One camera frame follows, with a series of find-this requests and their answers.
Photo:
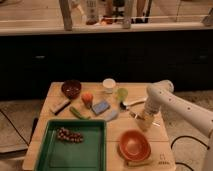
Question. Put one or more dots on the orange plastic bowl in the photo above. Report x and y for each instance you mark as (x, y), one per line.
(134, 146)

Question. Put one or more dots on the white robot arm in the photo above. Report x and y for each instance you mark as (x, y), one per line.
(161, 94)

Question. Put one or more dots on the yellow banana toy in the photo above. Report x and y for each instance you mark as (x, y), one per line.
(140, 163)

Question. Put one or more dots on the green translucent cup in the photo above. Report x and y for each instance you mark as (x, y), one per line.
(122, 94)

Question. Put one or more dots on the wooden post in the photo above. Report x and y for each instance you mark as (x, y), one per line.
(66, 14)
(128, 8)

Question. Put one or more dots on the silver metal fork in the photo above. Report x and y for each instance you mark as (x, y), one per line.
(136, 116)

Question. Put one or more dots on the white cup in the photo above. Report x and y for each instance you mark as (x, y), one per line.
(109, 84)

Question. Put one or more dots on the green plastic tray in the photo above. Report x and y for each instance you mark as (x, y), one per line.
(61, 155)

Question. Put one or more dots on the wooden post right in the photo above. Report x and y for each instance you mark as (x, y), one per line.
(128, 8)

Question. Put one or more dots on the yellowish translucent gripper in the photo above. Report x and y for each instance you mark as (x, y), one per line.
(145, 122)

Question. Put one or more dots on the red grape bunch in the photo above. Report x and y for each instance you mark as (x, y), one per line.
(69, 136)

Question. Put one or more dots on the green pepper toy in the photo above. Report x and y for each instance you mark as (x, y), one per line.
(76, 113)

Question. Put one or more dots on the orange carrot toy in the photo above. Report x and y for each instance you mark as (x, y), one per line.
(87, 99)

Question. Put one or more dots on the blue sponge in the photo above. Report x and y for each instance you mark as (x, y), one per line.
(100, 107)

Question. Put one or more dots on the dark red bowl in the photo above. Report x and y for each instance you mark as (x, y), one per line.
(71, 88)

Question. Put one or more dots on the wooden post left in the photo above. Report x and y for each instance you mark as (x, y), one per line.
(66, 14)

